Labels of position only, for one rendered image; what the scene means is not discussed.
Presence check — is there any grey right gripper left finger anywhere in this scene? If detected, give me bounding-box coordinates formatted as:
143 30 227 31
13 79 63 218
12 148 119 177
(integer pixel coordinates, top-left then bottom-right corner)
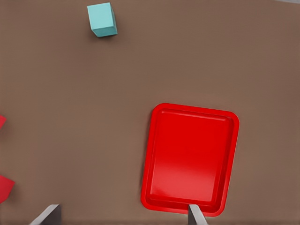
30 204 62 225

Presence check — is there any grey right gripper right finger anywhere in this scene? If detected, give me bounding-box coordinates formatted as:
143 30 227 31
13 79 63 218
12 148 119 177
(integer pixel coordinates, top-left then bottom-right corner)
187 204 209 225

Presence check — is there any red rectangular tray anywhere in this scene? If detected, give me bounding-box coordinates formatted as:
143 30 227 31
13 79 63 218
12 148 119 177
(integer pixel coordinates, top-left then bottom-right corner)
140 103 240 217

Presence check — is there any teal cube block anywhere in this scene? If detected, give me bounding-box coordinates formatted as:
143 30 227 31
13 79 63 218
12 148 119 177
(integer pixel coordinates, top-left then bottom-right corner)
87 2 118 38

